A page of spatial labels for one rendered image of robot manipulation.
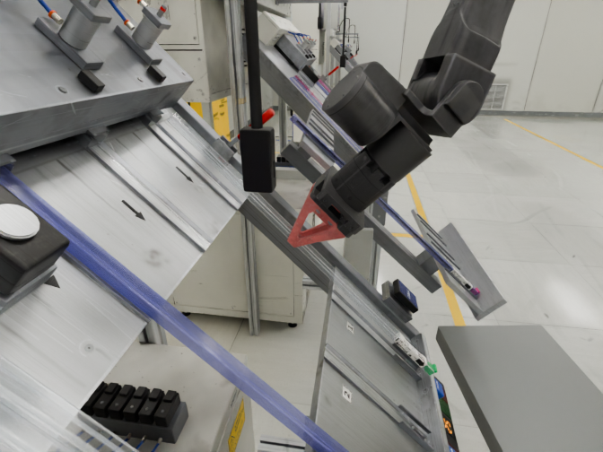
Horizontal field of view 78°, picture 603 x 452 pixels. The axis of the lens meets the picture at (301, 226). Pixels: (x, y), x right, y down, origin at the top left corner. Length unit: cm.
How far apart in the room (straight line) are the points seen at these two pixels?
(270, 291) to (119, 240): 132
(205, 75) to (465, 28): 106
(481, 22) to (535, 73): 808
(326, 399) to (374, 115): 29
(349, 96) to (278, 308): 137
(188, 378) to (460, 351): 55
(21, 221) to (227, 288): 146
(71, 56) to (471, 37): 37
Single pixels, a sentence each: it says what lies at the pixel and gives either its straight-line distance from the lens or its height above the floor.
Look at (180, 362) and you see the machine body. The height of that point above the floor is 62.
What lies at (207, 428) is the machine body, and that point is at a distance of 69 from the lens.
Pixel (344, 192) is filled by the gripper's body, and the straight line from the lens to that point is 43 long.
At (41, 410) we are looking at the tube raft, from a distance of 25.
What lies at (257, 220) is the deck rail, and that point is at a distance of 59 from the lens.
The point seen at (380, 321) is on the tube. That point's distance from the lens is 55.
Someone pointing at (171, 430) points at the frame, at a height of 65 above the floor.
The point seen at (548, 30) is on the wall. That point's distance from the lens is 855.
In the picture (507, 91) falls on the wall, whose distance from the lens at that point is 842.
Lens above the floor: 117
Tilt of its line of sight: 26 degrees down
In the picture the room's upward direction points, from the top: straight up
